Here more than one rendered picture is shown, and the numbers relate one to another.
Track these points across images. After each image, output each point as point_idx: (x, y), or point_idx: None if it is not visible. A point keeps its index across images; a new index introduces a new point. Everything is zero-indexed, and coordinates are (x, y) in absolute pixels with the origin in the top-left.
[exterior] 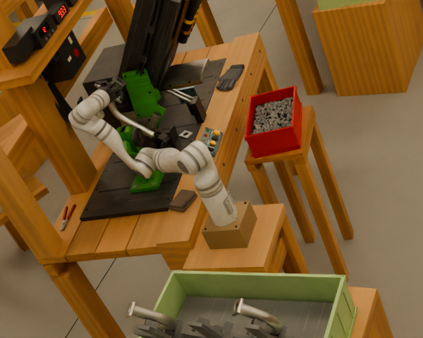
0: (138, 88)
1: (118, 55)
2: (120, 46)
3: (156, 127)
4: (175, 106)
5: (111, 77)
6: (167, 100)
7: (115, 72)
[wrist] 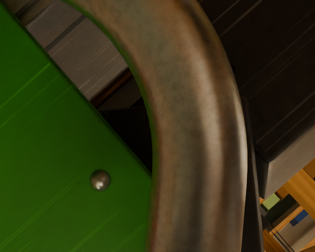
0: (53, 223)
1: (308, 156)
2: (313, 157)
3: None
4: (42, 42)
5: (302, 136)
6: (95, 33)
7: (285, 158)
